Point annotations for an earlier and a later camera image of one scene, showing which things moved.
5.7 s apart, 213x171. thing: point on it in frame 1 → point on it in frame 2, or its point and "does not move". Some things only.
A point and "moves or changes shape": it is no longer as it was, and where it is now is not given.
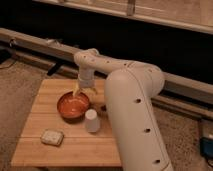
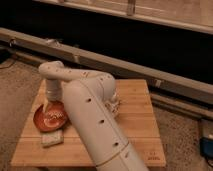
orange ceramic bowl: [73, 108] moves or changes shape
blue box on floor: [206, 147] does not move
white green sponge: [52, 137] does not move
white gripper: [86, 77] → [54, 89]
